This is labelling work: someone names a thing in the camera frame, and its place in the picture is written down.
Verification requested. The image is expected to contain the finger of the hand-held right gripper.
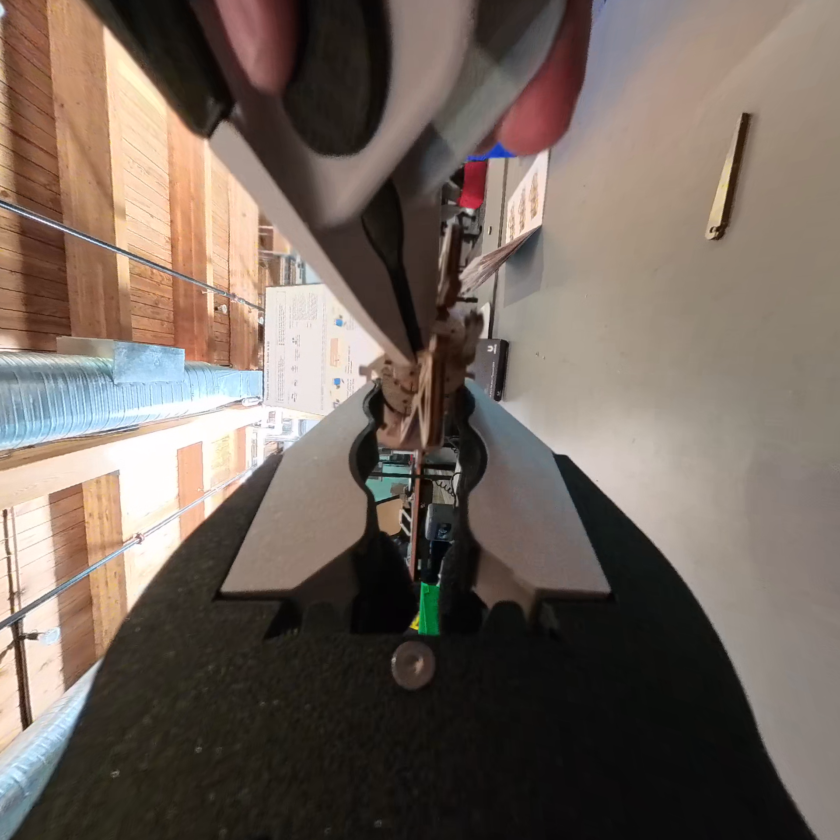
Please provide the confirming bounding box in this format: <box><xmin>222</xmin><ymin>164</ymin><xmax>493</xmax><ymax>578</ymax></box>
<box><xmin>209</xmin><ymin>120</ymin><xmax>424</xmax><ymax>367</ymax></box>
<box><xmin>394</xmin><ymin>128</ymin><xmax>463</xmax><ymax>329</ymax></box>

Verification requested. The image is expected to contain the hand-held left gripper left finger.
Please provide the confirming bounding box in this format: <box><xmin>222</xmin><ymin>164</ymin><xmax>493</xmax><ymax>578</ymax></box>
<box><xmin>219</xmin><ymin>384</ymin><xmax>409</xmax><ymax>602</ymax></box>

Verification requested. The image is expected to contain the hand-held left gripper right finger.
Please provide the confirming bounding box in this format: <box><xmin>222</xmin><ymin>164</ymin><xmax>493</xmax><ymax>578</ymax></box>
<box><xmin>451</xmin><ymin>381</ymin><xmax>613</xmax><ymax>602</ymax></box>

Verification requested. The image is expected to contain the wooden model assembly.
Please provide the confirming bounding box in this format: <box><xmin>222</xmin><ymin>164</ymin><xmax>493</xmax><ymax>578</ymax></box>
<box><xmin>363</xmin><ymin>222</ymin><xmax>488</xmax><ymax>455</ymax></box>

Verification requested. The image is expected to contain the tapered wooden model stick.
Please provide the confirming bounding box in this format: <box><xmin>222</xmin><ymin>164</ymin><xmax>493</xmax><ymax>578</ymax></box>
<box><xmin>704</xmin><ymin>112</ymin><xmax>752</xmax><ymax>242</ymax></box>

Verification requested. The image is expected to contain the person's right hand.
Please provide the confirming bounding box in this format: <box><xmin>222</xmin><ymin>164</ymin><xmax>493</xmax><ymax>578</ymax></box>
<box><xmin>190</xmin><ymin>0</ymin><xmax>593</xmax><ymax>157</ymax></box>

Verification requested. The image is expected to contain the red object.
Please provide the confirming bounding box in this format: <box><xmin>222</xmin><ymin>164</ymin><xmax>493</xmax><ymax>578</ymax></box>
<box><xmin>458</xmin><ymin>160</ymin><xmax>490</xmax><ymax>209</ymax></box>

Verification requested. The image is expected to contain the instruction booklet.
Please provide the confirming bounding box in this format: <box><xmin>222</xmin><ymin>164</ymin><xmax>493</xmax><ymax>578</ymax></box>
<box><xmin>459</xmin><ymin>150</ymin><xmax>551</xmax><ymax>291</ymax></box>

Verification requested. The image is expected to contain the white information board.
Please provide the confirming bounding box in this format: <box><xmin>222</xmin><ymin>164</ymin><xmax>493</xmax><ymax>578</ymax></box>
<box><xmin>261</xmin><ymin>283</ymin><xmax>371</xmax><ymax>419</ymax></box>

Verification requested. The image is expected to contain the green plastic object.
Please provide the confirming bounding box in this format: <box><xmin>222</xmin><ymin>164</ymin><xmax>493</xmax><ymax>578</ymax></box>
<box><xmin>418</xmin><ymin>581</ymin><xmax>445</xmax><ymax>637</ymax></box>

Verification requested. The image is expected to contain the small black box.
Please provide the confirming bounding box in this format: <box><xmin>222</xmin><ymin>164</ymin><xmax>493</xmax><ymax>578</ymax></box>
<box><xmin>471</xmin><ymin>337</ymin><xmax>511</xmax><ymax>403</ymax></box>

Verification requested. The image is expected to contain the thin metal rod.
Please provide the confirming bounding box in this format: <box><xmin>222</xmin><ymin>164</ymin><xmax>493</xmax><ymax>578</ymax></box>
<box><xmin>0</xmin><ymin>469</ymin><xmax>263</xmax><ymax>632</ymax></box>
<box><xmin>0</xmin><ymin>199</ymin><xmax>266</xmax><ymax>312</ymax></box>

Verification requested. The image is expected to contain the silver ventilation duct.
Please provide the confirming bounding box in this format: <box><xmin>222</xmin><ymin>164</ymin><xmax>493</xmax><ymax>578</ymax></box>
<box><xmin>0</xmin><ymin>659</ymin><xmax>102</xmax><ymax>824</ymax></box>
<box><xmin>0</xmin><ymin>350</ymin><xmax>265</xmax><ymax>452</ymax></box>

